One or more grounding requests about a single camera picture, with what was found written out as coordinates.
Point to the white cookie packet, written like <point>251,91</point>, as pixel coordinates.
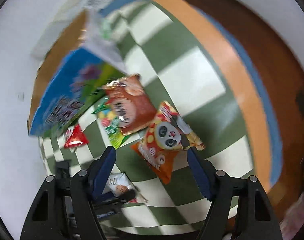
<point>116,182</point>

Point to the blue printed cardboard box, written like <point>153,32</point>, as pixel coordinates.
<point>64,85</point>

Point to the brown snack packet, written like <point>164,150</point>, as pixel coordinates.
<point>134,105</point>

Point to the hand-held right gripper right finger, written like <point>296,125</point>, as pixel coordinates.
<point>199,175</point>

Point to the colourful candy bag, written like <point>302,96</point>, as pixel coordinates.
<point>109,122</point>

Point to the green white checkered mat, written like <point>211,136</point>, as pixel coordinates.
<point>192,92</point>

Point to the orange panda snack packet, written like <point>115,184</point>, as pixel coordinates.
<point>162,140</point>

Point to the red triangular snack packet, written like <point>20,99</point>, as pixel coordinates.
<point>75,137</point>

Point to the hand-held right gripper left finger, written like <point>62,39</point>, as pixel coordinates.
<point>104,172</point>

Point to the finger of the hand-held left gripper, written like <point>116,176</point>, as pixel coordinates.
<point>111,205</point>

